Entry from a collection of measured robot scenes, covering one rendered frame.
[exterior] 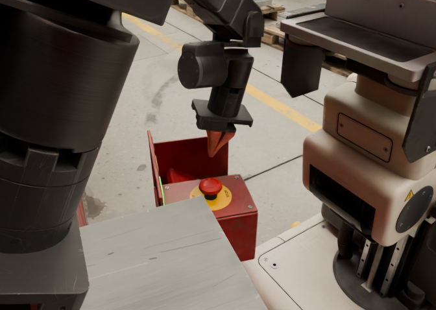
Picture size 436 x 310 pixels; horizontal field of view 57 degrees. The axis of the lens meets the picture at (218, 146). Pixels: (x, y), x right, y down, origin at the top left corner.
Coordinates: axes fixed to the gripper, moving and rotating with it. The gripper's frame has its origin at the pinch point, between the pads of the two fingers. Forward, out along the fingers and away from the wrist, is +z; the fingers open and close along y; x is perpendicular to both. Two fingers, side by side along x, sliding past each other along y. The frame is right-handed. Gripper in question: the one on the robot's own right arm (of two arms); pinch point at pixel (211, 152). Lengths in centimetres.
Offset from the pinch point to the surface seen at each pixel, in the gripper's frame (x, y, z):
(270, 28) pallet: -265, -128, 41
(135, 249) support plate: 39.2, 19.3, -16.3
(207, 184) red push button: 10.3, 3.1, -0.2
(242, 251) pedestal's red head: 15.6, -4.6, 10.3
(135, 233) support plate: 37.5, 19.1, -16.3
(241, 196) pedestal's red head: 11.2, -3.1, 1.3
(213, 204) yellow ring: 12.3, 2.0, 2.4
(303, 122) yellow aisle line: -130, -105, 59
